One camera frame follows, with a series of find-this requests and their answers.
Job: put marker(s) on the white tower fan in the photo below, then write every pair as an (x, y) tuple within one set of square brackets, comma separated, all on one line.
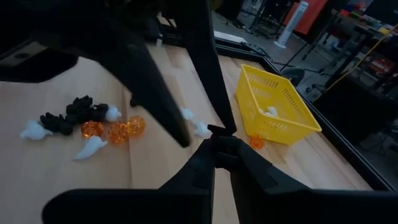
[(290, 25)]

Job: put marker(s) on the translucent orange pumpkin decoration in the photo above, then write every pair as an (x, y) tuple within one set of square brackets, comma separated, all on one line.
[(136, 125), (257, 142), (92, 129), (118, 133)]

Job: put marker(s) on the orange red cloth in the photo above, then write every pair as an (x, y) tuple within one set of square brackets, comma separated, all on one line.
[(311, 15)]

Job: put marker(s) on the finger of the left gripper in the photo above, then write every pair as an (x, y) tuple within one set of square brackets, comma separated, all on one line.
[(149, 93), (202, 62)]

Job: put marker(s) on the black Halloween decoration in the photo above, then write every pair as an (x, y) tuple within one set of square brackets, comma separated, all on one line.
[(56, 124), (79, 107), (99, 112)]

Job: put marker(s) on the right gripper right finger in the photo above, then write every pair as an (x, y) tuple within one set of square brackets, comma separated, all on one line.
[(311, 208)]

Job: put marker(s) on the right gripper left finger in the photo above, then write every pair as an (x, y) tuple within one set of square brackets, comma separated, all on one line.
[(140, 208)]

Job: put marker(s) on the yellow plastic basket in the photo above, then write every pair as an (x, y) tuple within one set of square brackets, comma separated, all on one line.
[(273, 133)]

